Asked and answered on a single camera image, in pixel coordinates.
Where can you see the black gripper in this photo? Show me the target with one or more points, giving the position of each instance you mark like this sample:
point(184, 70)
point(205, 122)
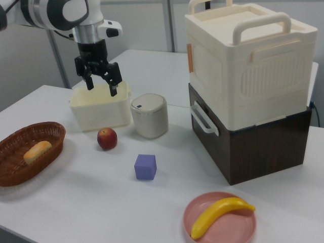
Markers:
point(93, 54)

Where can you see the cream plastic open container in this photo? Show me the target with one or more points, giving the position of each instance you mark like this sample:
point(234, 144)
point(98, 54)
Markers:
point(101, 114)

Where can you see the red apple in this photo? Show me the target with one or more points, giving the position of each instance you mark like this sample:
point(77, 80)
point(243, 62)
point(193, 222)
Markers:
point(107, 139)

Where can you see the small cream lidded bin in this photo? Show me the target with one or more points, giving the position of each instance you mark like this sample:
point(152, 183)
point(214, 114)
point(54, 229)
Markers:
point(149, 119)

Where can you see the brown wicker basket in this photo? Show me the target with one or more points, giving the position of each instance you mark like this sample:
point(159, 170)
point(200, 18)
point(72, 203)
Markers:
point(50, 149)

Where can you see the toasted bread loaf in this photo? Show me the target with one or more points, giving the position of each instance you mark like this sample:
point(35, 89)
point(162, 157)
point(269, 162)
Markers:
point(37, 152)

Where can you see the purple cube block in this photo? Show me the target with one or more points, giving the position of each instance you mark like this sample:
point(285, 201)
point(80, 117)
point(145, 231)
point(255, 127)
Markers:
point(144, 168)

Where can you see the cream plastic storage box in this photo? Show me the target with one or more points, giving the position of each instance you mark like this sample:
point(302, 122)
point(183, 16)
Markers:
point(253, 76)

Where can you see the yellow toy banana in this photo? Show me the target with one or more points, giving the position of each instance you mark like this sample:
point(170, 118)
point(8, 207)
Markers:
point(217, 212)

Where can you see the dark brown wooden cabinet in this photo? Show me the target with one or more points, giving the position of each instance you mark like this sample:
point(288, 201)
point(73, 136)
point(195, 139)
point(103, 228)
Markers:
point(265, 152)

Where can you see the pink plate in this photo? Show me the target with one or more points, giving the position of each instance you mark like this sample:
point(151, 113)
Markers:
point(227, 227)

